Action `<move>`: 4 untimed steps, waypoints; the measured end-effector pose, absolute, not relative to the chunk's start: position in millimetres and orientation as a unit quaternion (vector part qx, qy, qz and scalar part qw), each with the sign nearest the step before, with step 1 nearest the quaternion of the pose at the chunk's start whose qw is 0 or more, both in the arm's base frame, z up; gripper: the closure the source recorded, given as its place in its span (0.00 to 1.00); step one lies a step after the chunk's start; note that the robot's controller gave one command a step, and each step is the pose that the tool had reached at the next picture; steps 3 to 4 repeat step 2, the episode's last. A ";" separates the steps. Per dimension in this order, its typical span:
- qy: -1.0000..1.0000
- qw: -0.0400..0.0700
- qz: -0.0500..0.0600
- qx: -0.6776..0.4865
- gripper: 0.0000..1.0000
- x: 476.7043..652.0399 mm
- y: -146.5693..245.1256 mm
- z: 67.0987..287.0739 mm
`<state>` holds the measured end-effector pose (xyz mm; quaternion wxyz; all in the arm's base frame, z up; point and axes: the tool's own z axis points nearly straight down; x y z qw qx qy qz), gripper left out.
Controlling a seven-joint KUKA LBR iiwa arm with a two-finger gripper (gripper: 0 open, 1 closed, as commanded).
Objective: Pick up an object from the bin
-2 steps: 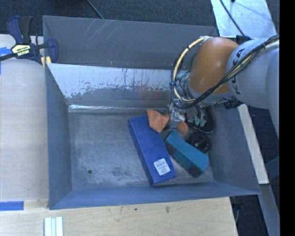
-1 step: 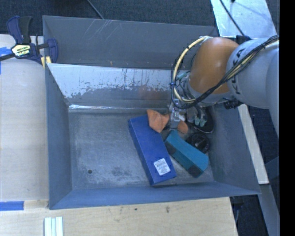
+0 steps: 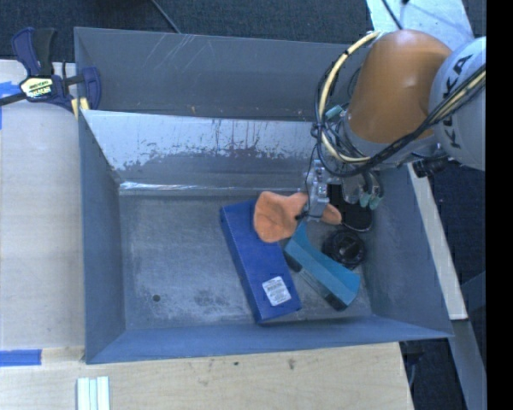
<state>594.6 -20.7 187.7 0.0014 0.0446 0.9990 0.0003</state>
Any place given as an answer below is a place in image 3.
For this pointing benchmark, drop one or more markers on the orange soft toy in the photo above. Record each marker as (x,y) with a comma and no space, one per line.
(275,218)

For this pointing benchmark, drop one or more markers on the black round coil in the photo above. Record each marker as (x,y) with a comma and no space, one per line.
(344,249)

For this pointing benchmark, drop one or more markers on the teal flat block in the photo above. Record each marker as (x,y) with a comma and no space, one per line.
(325,271)

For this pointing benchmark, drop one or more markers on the blue box with white label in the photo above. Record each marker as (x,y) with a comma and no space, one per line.
(261,263)

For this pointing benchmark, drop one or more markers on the grey metal bin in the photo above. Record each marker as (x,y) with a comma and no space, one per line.
(175,246)

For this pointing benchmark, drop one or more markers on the pale wood board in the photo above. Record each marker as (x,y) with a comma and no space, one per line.
(40,212)

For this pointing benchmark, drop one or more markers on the black cylinder on white bracket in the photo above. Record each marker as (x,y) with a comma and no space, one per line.
(428,167)

